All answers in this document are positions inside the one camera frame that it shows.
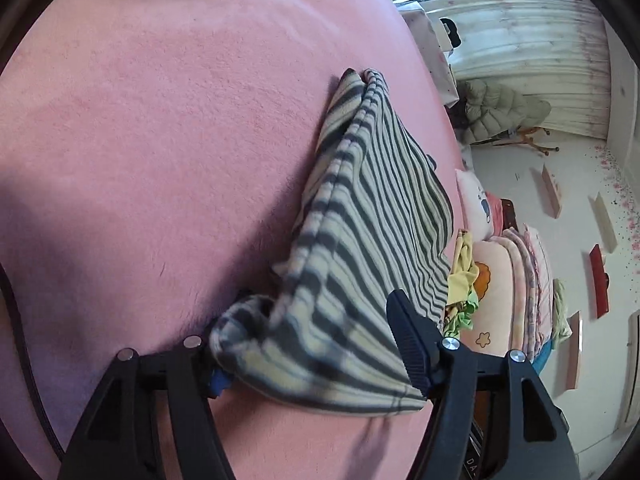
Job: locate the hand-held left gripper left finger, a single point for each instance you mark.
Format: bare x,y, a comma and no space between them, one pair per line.
190,385

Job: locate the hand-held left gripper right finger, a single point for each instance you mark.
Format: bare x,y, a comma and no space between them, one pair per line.
415,340

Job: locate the grey striped small garment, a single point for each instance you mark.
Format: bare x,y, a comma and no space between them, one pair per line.
360,260

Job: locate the yellow green clothes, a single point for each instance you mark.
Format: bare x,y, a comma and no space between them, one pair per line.
462,280

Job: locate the pink cartoon pillow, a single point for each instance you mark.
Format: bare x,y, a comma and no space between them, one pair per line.
492,300

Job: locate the stack of folded pink blankets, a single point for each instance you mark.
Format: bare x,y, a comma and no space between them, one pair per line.
532,285

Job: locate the light green cloth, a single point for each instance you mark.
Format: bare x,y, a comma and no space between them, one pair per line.
560,310

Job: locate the white cartoon pillow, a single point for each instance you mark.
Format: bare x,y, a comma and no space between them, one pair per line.
475,200

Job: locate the white air conditioner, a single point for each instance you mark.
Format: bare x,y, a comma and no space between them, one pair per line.
632,400

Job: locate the wooden chair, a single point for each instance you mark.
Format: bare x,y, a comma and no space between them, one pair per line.
530,140

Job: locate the green puffy jacket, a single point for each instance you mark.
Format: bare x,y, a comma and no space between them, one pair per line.
500,110

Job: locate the pink fleece blanket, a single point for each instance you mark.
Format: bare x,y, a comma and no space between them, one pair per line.
150,135

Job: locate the table with floral cloth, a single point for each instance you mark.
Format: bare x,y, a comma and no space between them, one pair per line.
432,55

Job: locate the floral window curtain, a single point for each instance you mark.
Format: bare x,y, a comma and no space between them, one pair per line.
530,60

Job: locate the pink wall shelf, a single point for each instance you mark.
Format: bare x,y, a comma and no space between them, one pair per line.
551,191
574,352

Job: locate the red wall shelf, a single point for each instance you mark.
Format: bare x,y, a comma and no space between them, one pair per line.
599,280

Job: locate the cream wall shelf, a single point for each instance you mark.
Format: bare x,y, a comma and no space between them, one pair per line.
604,222

